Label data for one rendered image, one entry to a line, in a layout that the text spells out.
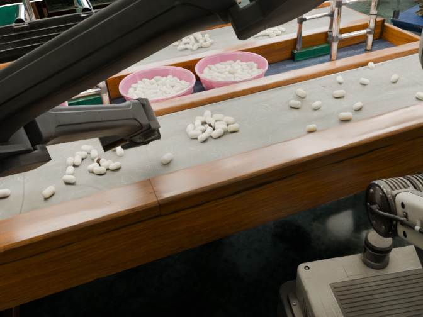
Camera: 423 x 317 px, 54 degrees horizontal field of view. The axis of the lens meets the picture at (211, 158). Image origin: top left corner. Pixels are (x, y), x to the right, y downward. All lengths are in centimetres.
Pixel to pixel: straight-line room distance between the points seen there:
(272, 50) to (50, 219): 114
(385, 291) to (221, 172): 51
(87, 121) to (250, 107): 74
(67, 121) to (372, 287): 85
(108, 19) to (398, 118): 98
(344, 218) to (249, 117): 91
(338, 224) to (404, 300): 87
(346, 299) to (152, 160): 61
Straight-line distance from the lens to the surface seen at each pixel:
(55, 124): 61
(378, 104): 137
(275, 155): 105
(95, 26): 40
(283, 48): 178
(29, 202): 109
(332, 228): 195
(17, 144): 54
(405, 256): 126
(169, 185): 98
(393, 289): 117
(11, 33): 107
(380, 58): 164
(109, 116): 73
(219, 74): 155
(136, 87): 154
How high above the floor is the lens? 138
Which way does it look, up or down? 36 degrees down
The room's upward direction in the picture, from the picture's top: 5 degrees counter-clockwise
